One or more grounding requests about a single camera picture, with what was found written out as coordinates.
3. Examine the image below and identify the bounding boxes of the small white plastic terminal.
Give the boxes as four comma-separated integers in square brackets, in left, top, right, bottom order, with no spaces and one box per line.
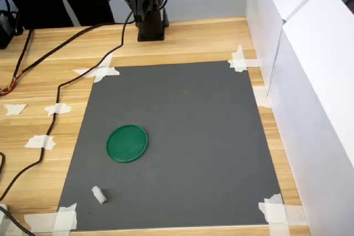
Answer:
[91,185,107,205]

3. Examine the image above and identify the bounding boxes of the round green lid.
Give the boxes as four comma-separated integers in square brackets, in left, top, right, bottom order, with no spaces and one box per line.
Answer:
[106,124,149,164]

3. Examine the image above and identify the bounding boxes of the white masking tape piece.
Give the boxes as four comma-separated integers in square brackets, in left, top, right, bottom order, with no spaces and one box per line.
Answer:
[3,103,28,117]
[72,53,121,83]
[252,86,273,109]
[44,103,72,117]
[227,44,262,73]
[24,134,56,151]
[24,202,79,234]
[258,193,308,236]

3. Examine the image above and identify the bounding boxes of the white partition panel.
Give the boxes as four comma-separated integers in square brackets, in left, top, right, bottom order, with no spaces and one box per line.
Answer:
[267,0,354,236]
[245,0,327,99]

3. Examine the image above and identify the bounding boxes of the dark grey mat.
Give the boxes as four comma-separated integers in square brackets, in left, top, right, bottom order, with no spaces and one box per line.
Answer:
[56,60,284,232]

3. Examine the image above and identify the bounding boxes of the thin black cable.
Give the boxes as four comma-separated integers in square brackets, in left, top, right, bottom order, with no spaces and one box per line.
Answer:
[12,28,33,81]

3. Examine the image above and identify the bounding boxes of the black camera cable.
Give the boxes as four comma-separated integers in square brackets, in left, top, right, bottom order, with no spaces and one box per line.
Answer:
[0,9,138,202]

